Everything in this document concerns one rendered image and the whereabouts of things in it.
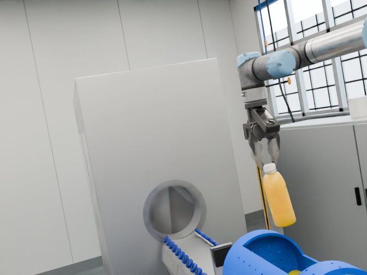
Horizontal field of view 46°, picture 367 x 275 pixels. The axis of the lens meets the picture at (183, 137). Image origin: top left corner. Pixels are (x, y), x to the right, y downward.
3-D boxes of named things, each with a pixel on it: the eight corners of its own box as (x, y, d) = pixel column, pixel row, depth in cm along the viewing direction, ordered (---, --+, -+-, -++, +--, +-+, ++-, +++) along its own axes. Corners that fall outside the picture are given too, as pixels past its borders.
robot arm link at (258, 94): (269, 85, 134) (244, 89, 132) (271, 100, 135) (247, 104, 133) (259, 88, 142) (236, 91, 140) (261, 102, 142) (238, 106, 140)
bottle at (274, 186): (272, 229, 136) (255, 173, 135) (278, 221, 142) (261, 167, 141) (294, 227, 133) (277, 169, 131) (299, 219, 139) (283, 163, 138)
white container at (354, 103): (361, 116, 316) (359, 96, 316) (379, 114, 302) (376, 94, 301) (345, 119, 310) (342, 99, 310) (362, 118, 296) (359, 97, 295)
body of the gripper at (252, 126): (265, 137, 144) (260, 101, 143) (277, 137, 135) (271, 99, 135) (244, 142, 142) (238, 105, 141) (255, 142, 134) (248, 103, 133)
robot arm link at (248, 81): (248, 51, 130) (230, 57, 138) (254, 87, 131) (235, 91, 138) (267, 49, 135) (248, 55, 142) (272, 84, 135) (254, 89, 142)
